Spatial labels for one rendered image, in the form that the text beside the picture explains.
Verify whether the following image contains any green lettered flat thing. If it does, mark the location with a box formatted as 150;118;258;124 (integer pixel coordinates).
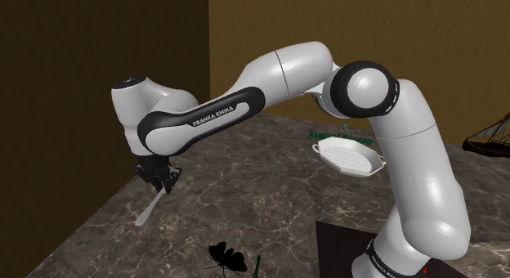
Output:
308;129;374;146

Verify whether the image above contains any dark robot stand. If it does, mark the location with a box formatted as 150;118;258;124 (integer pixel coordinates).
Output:
315;220;468;278

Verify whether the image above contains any white ribbed oval dish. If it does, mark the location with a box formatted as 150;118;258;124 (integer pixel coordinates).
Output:
311;135;387;179

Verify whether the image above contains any dark model sailing ship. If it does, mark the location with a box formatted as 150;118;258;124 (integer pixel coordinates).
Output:
461;110;510;159

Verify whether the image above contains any black butterfly figure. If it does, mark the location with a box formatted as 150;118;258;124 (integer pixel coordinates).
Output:
204;240;249;278

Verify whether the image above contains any grey knife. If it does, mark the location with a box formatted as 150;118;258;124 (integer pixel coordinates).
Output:
134;187;167;227

